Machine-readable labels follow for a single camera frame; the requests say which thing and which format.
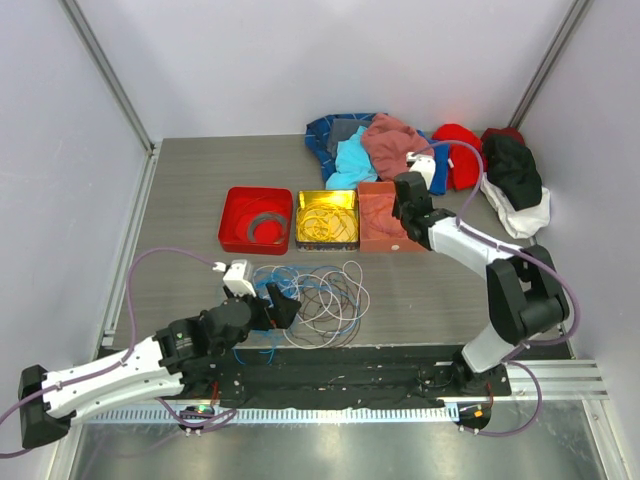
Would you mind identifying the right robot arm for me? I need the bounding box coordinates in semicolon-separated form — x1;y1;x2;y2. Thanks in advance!
392;172;570;395

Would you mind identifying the thin yellow cable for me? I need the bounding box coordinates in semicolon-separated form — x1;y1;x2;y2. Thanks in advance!
298;194;359;246

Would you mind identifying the gold metal tin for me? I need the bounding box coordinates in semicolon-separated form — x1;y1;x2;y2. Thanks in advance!
294;190;359;252

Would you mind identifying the dark red cloth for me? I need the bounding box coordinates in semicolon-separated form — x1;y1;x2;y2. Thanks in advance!
480;127;526;146

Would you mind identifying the dusty pink cloth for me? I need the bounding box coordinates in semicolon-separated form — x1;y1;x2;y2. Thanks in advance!
361;113;435;181

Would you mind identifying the red plastic box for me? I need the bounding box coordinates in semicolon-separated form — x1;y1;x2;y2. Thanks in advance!
218;186;293;256

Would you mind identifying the brown cable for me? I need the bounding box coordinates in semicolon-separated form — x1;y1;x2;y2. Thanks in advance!
289;264;364;349

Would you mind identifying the cyan cloth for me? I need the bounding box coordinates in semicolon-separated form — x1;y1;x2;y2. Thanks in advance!
326;126;378;190

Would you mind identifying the grey cloth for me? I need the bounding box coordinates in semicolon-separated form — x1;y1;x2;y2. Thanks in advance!
327;118;371;157

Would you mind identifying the royal blue cloth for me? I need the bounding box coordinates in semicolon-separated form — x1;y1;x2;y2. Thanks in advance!
429;144;450;196

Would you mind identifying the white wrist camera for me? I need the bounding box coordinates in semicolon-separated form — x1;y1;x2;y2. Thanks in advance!
406;152;436;186
211;259;256;297

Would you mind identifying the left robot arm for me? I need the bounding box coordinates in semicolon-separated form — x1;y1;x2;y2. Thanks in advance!
18;283;301;450

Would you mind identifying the red cable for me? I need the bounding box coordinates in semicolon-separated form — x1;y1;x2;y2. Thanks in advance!
234;197;291;241

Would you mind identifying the grey tape roll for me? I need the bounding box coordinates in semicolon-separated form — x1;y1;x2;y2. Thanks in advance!
246;211;289;245

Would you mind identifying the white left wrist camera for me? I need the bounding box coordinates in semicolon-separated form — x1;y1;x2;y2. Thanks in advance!
211;259;256;297

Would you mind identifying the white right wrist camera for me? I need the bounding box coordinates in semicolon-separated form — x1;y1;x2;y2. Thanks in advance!
406;152;436;186

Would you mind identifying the white slotted cable duct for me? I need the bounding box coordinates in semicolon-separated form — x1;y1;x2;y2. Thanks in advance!
86;403;459;425

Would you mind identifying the black cloth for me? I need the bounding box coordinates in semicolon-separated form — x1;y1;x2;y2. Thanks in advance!
483;134;542;211

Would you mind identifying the salmon pink box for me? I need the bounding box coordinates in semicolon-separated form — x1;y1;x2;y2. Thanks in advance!
357;182;425;254

